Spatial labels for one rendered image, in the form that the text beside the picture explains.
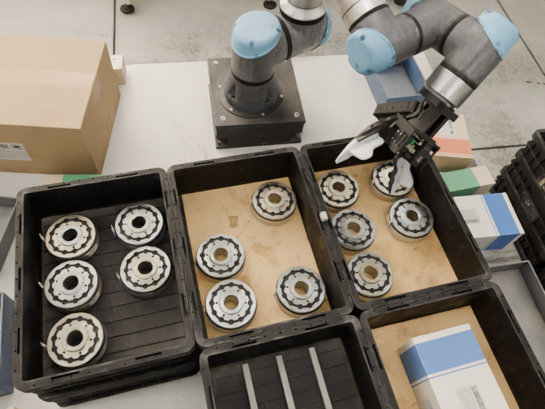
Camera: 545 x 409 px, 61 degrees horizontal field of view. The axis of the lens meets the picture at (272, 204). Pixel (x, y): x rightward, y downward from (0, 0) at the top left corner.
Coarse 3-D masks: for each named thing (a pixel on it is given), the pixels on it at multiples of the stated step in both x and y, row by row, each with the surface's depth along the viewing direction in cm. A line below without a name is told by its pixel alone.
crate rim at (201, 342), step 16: (208, 160) 101; (224, 160) 101; (240, 160) 102; (304, 176) 102; (176, 192) 96; (176, 208) 94; (176, 224) 92; (320, 224) 97; (336, 256) 92; (336, 272) 90; (192, 288) 86; (192, 304) 84; (352, 304) 87; (192, 320) 83; (288, 320) 84; (304, 320) 86; (320, 320) 85; (224, 336) 82; (240, 336) 82
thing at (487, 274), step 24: (312, 144) 106; (336, 144) 106; (312, 168) 102; (432, 168) 105; (456, 216) 99; (336, 240) 93; (480, 264) 94; (432, 288) 90; (456, 288) 90; (360, 312) 88
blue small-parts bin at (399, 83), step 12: (408, 60) 151; (384, 72) 152; (396, 72) 153; (408, 72) 152; (420, 72) 145; (372, 84) 146; (384, 84) 150; (396, 84) 150; (408, 84) 150; (420, 84) 146; (384, 96) 139; (396, 96) 147; (408, 96) 139; (420, 96) 140
